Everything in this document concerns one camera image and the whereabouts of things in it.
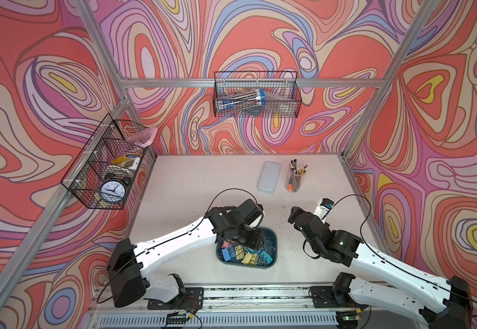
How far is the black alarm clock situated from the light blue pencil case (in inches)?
24.5

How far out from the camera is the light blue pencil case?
107 cm

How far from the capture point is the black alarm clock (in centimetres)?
67

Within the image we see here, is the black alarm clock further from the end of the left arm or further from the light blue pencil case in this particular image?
the light blue pencil case

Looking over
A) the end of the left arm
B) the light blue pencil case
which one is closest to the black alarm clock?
the end of the left arm
